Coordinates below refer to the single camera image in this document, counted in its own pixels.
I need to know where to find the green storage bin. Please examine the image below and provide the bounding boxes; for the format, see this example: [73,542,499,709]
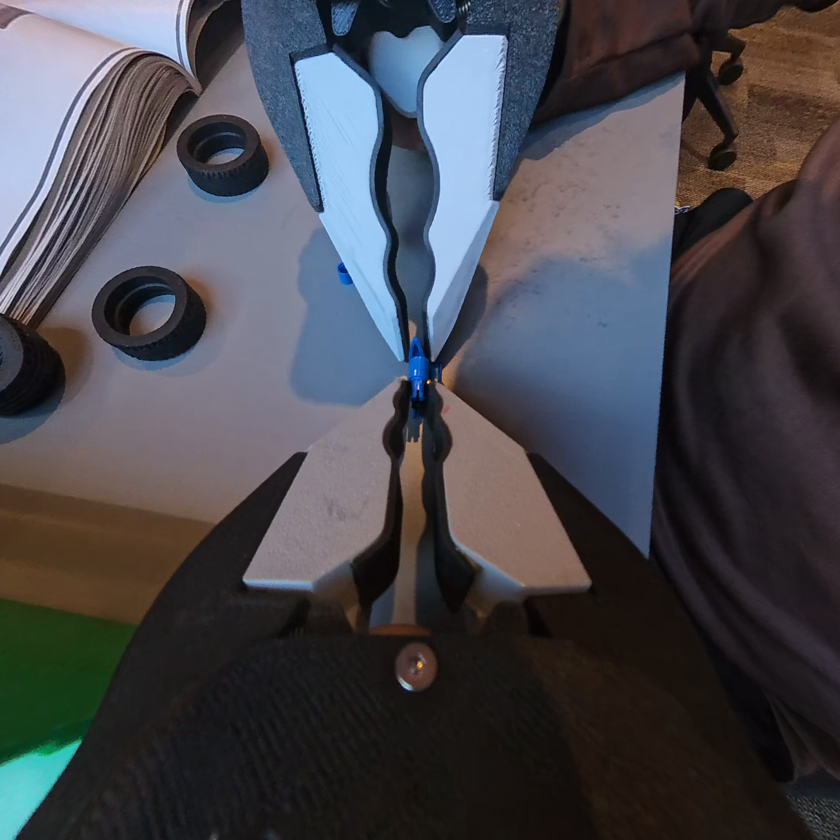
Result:
[0,597,135,821]

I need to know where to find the person's right forearm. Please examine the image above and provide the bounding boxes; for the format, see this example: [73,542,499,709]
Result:
[532,0,703,126]

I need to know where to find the open instruction booklet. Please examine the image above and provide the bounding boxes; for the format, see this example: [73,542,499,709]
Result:
[0,0,247,329]

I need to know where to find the person's black trousers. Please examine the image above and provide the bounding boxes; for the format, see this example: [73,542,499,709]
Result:
[672,187,752,257]

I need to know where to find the black toy tyre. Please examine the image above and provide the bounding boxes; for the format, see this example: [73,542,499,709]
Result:
[177,115,270,198]
[0,315,67,417]
[92,266,207,362]

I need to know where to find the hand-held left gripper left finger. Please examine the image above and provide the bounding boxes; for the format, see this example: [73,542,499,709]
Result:
[243,382,406,608]

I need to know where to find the grey desk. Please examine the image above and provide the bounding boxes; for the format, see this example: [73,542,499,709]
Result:
[0,0,686,631]

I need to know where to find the black chair base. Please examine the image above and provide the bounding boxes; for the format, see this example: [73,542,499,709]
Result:
[682,26,749,172]

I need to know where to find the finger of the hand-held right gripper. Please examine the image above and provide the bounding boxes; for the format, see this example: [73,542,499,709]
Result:
[417,33,509,361]
[294,49,409,362]

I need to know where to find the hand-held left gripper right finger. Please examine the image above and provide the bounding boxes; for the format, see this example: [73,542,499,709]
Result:
[427,384,592,614]

